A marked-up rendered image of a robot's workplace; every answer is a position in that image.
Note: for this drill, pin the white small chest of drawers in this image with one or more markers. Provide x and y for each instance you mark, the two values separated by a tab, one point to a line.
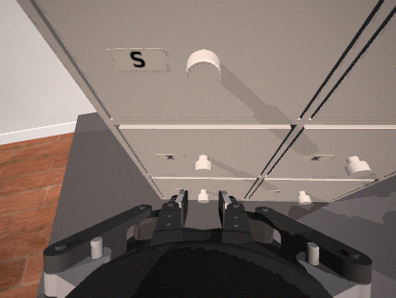
366	31

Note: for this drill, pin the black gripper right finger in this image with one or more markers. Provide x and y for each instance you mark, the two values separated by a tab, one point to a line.
344	271

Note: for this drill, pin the beige drawer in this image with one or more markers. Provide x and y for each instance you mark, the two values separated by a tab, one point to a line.
205	150
206	59
203	189
367	89
305	190
356	151

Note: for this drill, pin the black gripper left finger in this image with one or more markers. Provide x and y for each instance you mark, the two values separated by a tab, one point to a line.
69	261

